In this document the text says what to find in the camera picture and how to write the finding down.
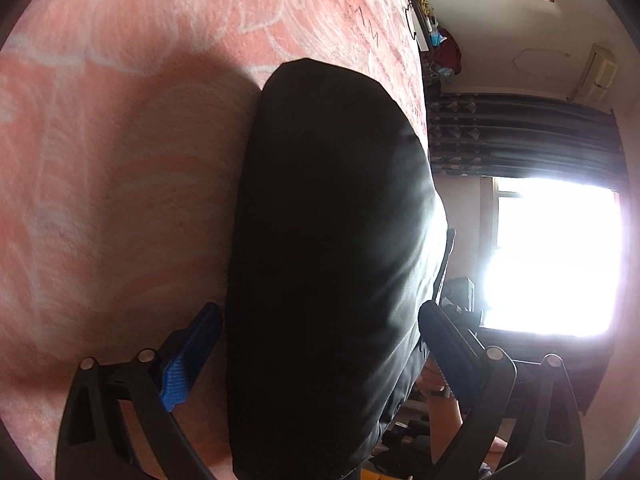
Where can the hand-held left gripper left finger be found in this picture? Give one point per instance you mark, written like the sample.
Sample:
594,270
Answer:
192,355

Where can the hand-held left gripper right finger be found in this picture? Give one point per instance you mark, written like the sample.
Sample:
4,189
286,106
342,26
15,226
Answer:
450,350

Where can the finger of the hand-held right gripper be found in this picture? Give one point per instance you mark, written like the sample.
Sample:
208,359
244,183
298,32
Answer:
446,265

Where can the black pants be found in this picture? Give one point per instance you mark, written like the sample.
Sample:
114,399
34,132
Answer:
330,260

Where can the person's right forearm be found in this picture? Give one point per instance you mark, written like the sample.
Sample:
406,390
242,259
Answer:
447,430

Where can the person's right hand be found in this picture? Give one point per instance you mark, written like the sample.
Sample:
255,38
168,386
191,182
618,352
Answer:
432,377

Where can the bright window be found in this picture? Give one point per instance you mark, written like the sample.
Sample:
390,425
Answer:
555,260

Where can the dark patterned curtain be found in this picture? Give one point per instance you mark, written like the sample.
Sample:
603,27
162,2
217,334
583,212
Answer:
525,130

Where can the pink patterned blanket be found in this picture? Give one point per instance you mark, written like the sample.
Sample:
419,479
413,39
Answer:
110,185

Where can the dark red cloth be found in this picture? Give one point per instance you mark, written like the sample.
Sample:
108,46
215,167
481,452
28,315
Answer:
450,52

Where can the beige air conditioner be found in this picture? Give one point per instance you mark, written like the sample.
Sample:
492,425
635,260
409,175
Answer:
597,72

